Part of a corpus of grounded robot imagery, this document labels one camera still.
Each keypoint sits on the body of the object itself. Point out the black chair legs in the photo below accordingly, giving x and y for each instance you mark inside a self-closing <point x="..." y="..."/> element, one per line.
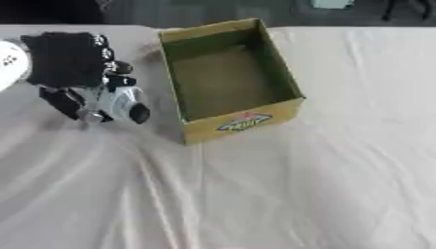
<point x="404" y="9"/>

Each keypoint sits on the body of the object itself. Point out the tan cardboard box green inside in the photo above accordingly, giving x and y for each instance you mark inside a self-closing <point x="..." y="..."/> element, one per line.
<point x="227" y="81"/>

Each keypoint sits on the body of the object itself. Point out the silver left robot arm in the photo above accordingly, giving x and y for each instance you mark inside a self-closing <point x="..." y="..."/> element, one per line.
<point x="10" y="63"/>

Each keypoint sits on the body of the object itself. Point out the small white grey object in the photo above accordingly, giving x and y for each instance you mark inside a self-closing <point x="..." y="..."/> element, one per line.
<point x="122" y="100"/>

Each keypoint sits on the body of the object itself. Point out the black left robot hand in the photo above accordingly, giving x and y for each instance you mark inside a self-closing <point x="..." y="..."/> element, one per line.
<point x="65" y="60"/>

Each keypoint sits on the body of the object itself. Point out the pale box on floor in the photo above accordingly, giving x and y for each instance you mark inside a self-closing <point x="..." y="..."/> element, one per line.
<point x="332" y="3"/>

